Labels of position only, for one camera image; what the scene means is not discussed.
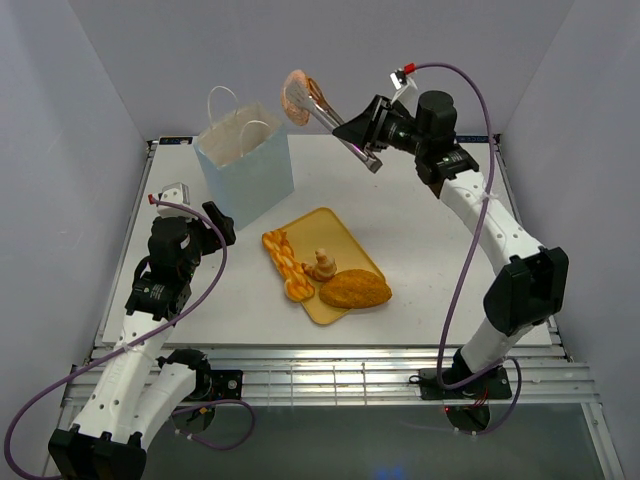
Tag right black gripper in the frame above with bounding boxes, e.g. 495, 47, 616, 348
332, 96, 428, 157

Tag metal food tongs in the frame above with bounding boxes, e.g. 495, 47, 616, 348
284, 77, 383, 174

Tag pink sugared donut bread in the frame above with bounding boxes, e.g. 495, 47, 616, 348
280, 69, 310, 126

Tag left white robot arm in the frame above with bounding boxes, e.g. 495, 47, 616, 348
48, 199, 236, 479

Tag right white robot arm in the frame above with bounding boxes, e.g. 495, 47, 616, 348
332, 91, 569, 397

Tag light blue paper bag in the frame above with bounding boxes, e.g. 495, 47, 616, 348
194, 94, 294, 230

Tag orange braided bread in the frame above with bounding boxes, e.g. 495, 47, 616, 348
261, 229, 315, 303

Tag small croissant bread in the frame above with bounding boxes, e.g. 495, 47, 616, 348
302, 248, 337, 282

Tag brown oval crusty bread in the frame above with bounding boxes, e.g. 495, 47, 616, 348
319, 269, 392, 309

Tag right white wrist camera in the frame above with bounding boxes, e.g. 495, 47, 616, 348
390, 63, 418, 107

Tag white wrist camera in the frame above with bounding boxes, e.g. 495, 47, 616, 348
148, 182, 192, 218
390, 63, 418, 107

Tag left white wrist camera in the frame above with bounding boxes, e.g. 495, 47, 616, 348
148, 182, 192, 218

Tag aluminium table frame rail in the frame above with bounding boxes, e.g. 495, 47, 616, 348
62, 344, 596, 407

